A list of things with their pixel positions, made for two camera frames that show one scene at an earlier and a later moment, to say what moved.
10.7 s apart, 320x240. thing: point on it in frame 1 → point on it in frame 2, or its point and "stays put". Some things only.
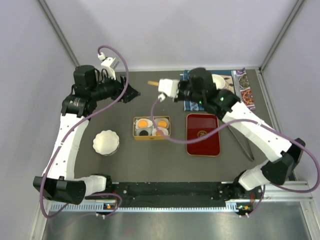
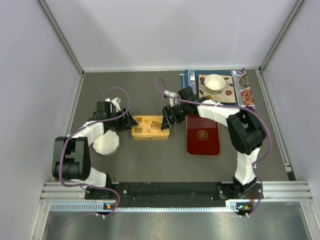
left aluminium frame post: (55, 25) stays put
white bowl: (219, 81) stays put
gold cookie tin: (149, 137) stays put
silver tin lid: (153, 83) → (148, 125)
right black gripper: (181, 85) → (167, 112)
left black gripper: (119, 87) → (126, 123)
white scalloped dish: (106, 143) stays put
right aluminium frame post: (296, 7) stays put
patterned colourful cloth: (245, 92) stays put
